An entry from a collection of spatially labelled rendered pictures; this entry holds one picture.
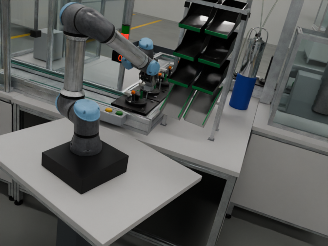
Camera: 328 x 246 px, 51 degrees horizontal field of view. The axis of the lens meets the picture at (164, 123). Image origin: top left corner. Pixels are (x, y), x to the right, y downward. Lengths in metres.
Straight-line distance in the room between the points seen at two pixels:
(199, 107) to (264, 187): 1.01
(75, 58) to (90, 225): 0.73
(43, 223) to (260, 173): 1.64
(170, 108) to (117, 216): 0.87
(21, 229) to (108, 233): 1.35
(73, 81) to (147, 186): 0.59
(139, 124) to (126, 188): 0.57
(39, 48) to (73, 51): 1.59
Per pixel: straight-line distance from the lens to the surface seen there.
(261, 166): 2.73
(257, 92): 3.24
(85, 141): 1.62
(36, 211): 2.79
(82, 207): 1.48
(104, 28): 1.49
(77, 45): 1.60
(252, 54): 2.73
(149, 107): 2.20
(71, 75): 1.63
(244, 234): 2.94
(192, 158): 1.95
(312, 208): 2.89
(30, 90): 2.41
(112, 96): 2.40
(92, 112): 1.56
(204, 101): 2.10
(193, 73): 2.09
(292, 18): 3.02
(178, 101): 2.10
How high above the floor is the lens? 1.81
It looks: 25 degrees down
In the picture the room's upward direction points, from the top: 11 degrees clockwise
